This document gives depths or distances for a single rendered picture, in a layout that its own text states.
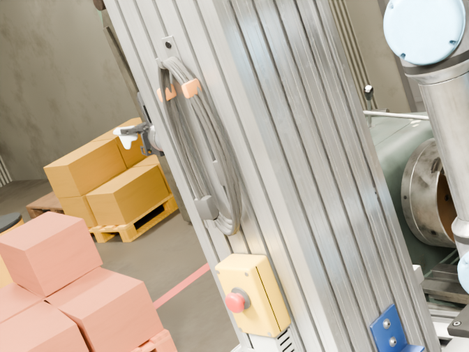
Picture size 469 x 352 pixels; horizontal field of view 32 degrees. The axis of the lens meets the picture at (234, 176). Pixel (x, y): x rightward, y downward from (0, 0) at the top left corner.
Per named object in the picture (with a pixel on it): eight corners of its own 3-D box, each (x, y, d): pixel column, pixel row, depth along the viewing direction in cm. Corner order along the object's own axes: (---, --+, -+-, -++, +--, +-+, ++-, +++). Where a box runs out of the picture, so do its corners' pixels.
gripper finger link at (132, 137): (111, 151, 218) (137, 149, 213) (105, 130, 217) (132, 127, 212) (118, 149, 221) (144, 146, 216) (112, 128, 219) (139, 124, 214)
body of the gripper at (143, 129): (139, 154, 215) (153, 158, 204) (132, 123, 213) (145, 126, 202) (166, 146, 218) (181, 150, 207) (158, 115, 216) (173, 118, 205)
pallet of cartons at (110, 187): (225, 179, 722) (197, 105, 703) (124, 246, 647) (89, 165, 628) (165, 182, 786) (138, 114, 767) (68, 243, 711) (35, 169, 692)
